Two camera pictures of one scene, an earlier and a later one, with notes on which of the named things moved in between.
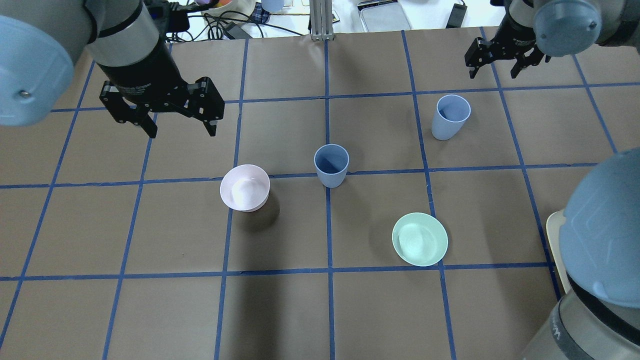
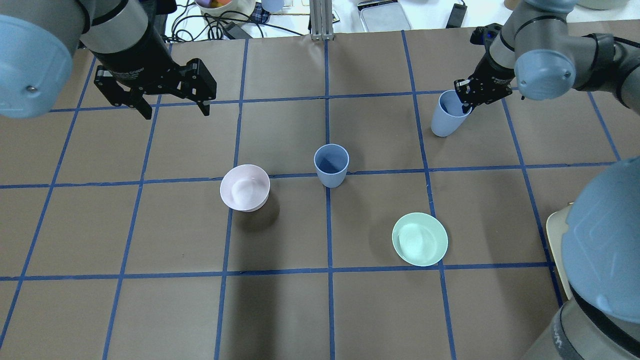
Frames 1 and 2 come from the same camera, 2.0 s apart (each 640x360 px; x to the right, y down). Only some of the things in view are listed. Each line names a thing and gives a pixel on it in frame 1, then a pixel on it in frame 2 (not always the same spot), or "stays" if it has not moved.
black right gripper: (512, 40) to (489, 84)
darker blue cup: (331, 161) stays
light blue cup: (451, 111) stays
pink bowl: (245, 187) stays
